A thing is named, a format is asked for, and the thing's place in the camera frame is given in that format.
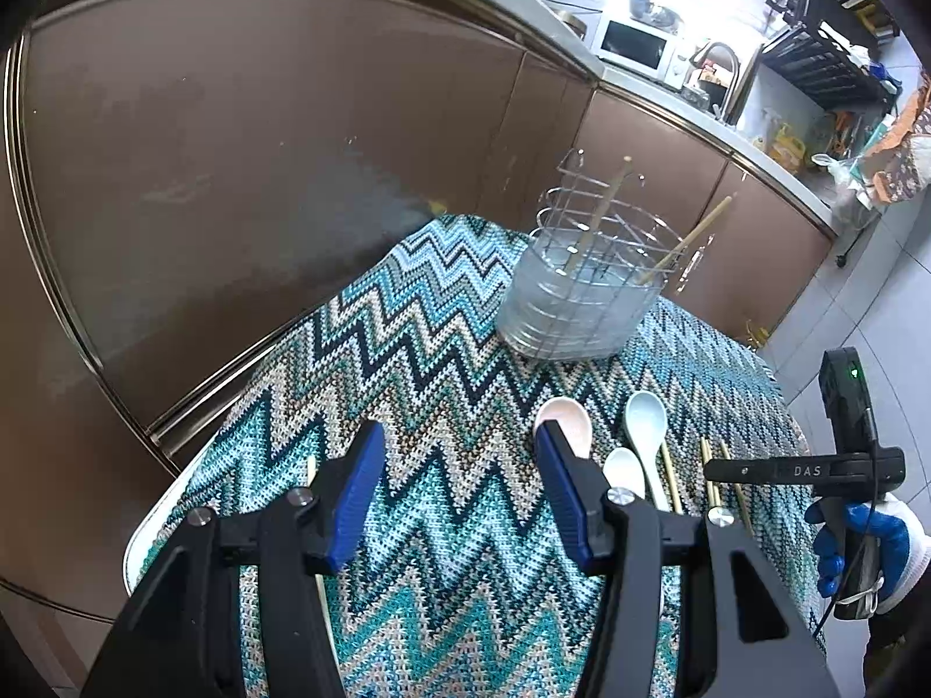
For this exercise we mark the clear plastic bag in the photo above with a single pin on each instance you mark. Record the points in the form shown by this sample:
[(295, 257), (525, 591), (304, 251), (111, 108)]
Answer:
[(844, 185)]

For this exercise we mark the patterned cloth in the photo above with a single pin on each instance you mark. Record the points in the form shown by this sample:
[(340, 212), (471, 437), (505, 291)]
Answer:
[(902, 160)]

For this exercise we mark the yellow detergent bottle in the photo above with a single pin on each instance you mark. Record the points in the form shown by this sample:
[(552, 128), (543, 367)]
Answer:
[(787, 149)]

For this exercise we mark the steel pot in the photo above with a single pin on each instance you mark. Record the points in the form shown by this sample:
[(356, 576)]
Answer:
[(653, 11)]

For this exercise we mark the pink ceramic spoon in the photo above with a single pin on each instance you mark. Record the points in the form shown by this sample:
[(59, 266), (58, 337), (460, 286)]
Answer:
[(571, 418)]

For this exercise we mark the brown rice cooker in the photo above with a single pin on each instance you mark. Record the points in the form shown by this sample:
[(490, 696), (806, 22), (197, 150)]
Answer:
[(574, 25)]

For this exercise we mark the white microwave oven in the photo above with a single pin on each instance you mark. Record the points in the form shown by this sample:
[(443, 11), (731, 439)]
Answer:
[(633, 43)]

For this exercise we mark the person's right hand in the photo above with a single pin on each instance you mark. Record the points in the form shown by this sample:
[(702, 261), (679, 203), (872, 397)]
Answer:
[(891, 534)]

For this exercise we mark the large white ceramic spoon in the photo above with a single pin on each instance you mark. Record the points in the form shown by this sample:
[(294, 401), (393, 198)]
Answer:
[(646, 414)]

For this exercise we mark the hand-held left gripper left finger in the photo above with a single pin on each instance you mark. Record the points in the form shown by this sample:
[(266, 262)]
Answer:
[(356, 494)]

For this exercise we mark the black dish rack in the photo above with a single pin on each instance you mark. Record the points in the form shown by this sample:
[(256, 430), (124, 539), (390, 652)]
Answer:
[(822, 51)]

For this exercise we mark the zigzag knitted table cloth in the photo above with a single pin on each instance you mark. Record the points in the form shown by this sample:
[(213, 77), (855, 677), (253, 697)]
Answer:
[(436, 392)]

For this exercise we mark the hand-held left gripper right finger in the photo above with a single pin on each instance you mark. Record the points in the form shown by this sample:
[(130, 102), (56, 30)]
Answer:
[(564, 494)]

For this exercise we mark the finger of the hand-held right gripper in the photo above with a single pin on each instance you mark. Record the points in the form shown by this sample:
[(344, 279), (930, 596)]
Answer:
[(749, 470)]

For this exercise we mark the small white ceramic spoon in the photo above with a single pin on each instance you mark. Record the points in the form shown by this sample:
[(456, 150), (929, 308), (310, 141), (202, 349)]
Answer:
[(627, 469)]

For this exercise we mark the steel kitchen faucet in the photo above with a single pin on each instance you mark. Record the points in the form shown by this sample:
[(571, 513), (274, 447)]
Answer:
[(720, 49)]

